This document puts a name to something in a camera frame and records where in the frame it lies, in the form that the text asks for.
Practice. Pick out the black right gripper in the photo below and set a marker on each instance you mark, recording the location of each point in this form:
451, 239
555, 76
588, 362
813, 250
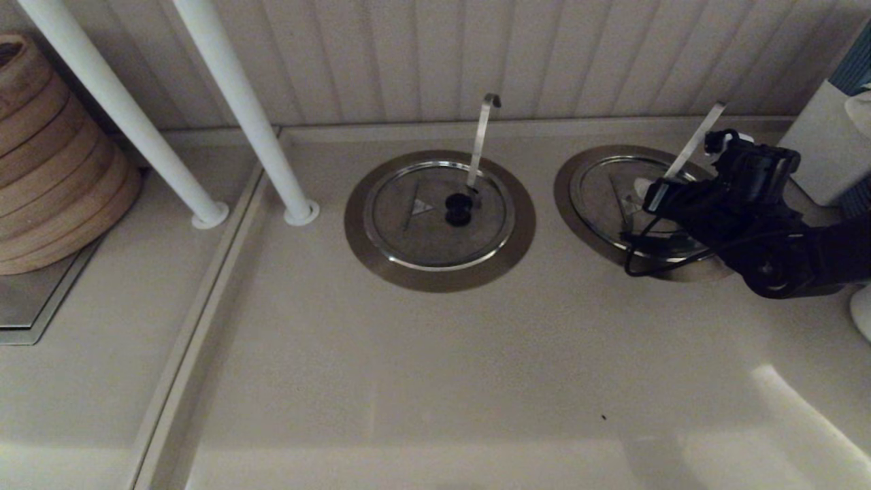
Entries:
701, 211

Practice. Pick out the round steel hinged lid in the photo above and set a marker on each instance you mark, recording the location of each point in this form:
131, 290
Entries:
408, 238
599, 204

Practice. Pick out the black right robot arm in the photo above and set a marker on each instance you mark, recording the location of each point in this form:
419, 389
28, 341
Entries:
837, 255

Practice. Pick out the black rounded plastic object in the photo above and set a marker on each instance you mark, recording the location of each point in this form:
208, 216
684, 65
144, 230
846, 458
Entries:
459, 207

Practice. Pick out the white rectangular box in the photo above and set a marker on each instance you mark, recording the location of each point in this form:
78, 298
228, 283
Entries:
816, 150

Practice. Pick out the teal striped container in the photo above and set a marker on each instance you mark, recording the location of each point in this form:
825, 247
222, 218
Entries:
857, 68

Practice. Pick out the white rounded container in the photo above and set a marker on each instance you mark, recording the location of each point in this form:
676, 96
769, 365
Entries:
863, 316

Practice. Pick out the white round support pole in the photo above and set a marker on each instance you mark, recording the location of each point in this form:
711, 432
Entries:
116, 102
238, 95

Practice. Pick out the bamboo steamer basket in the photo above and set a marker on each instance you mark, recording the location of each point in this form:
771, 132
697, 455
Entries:
54, 194
27, 75
47, 167
61, 224
41, 139
34, 112

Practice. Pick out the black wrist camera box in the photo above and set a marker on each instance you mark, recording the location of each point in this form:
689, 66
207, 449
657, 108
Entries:
762, 173

